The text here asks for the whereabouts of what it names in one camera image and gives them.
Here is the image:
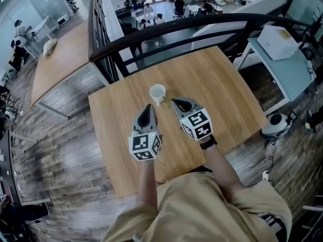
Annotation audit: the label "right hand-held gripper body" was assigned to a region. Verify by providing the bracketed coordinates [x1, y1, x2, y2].
[178, 101, 213, 142]

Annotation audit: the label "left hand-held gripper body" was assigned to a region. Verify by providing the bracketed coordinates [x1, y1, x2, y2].
[128, 130, 162, 162]

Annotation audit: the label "white cup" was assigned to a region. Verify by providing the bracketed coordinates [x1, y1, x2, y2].
[149, 84, 167, 107]

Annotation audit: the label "person's right forearm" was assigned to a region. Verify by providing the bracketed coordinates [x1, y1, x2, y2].
[200, 135, 245, 195]

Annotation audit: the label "person's left forearm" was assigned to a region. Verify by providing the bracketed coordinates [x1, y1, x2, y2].
[136, 157, 159, 211]

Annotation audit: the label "black wristwatch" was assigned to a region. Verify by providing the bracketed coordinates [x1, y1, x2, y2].
[200, 135, 218, 150]

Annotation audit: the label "black metal railing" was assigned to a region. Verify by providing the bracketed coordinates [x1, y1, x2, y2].
[87, 0, 295, 86]

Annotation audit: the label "white round robot device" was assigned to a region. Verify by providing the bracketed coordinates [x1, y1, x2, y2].
[261, 112, 291, 139]

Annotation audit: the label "person's beige shirt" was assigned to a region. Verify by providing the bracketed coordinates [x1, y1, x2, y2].
[100, 171, 293, 242]

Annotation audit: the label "small white table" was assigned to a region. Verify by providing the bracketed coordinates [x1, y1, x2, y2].
[135, 12, 157, 25]
[186, 5, 202, 18]

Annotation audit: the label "black swivel chair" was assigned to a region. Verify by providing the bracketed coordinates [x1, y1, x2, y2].
[173, 0, 186, 20]

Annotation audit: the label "long wooden table white legs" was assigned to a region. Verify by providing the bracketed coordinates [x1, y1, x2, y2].
[30, 21, 102, 120]

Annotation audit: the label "white cardboard box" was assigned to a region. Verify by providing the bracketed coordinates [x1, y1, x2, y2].
[256, 25, 300, 62]

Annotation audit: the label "white cloth bag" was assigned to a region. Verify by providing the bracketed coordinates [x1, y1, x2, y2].
[42, 38, 59, 58]

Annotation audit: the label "white floor device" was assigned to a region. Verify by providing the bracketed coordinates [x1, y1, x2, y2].
[4, 106, 17, 120]

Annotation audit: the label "white printer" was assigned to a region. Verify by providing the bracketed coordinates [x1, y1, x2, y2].
[57, 13, 70, 26]

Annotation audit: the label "black desk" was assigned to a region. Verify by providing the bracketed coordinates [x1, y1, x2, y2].
[0, 129, 51, 207]

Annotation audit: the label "white desk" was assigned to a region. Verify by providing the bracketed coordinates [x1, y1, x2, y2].
[32, 15, 59, 43]

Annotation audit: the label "black coat rack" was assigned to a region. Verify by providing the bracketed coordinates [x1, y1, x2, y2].
[299, 8, 323, 60]

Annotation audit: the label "black floor cable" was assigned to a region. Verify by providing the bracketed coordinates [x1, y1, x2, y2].
[264, 137, 279, 174]

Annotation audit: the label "white frame table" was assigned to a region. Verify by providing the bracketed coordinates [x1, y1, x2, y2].
[233, 37, 317, 115]

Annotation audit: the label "white chair frame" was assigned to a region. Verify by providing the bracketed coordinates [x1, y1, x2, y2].
[301, 195, 323, 237]

